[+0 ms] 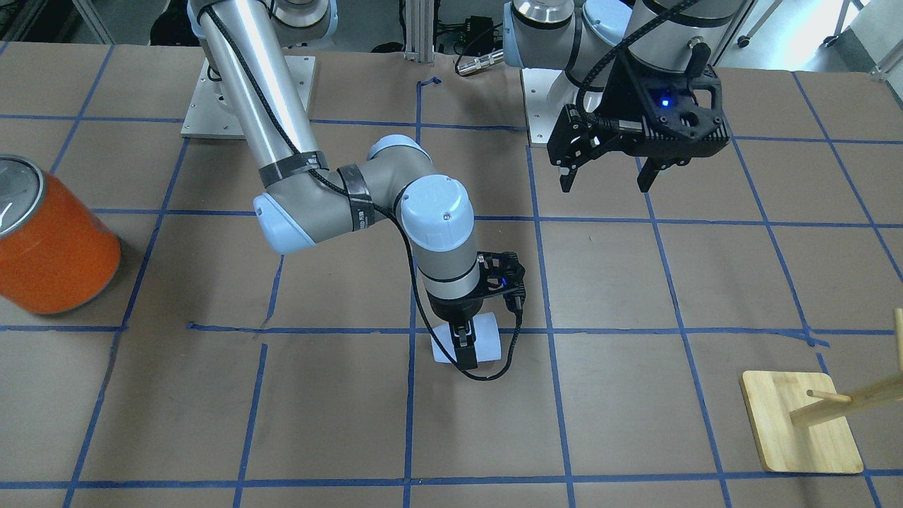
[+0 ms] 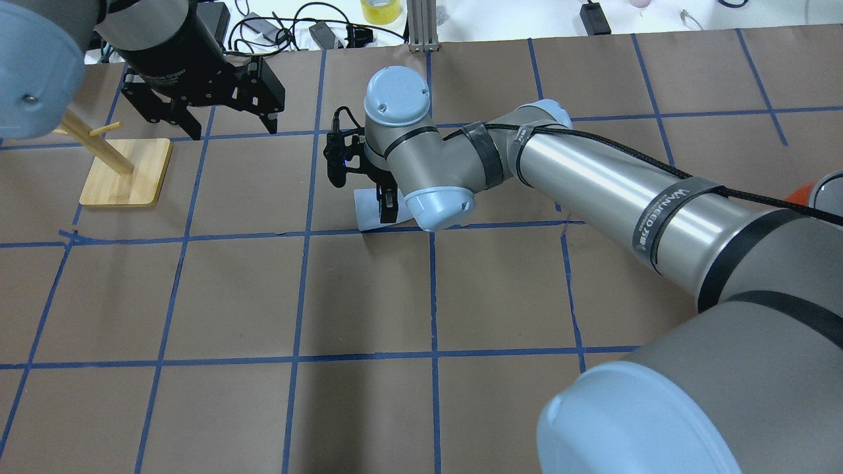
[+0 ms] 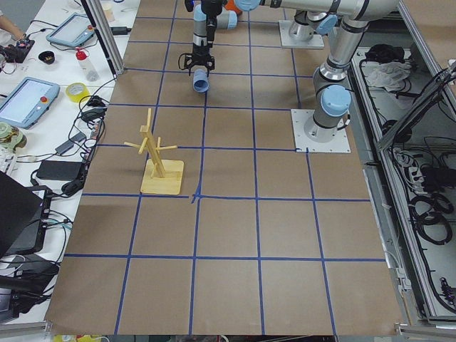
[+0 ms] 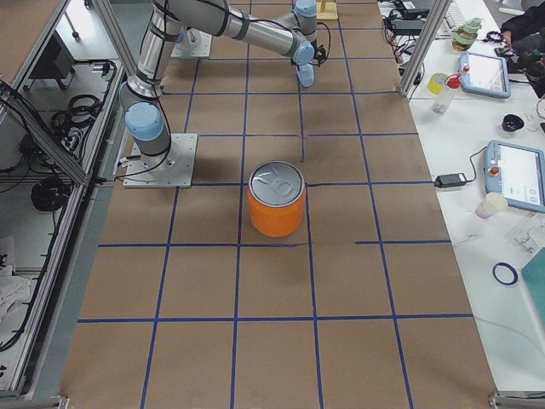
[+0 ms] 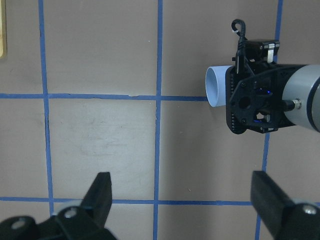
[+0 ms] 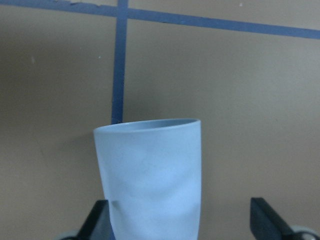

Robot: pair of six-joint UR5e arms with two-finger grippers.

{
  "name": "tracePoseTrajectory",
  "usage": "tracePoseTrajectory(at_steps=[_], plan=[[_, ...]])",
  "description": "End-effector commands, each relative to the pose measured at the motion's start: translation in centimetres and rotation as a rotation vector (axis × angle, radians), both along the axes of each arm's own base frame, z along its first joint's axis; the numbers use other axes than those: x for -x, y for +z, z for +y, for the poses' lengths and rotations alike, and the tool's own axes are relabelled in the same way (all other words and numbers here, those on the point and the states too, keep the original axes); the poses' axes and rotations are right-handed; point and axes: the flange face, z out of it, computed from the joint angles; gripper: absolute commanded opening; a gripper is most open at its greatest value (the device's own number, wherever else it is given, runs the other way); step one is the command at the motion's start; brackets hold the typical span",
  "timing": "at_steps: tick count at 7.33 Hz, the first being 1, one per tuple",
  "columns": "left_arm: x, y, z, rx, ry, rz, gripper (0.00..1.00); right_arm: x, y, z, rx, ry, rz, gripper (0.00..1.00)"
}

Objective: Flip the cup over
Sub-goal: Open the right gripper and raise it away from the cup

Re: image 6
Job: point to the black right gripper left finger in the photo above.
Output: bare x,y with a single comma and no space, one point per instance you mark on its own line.
97,225

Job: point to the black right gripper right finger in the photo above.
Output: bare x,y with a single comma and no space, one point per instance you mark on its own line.
266,223

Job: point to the light blue plastic cup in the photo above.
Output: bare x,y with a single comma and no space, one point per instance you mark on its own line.
151,174

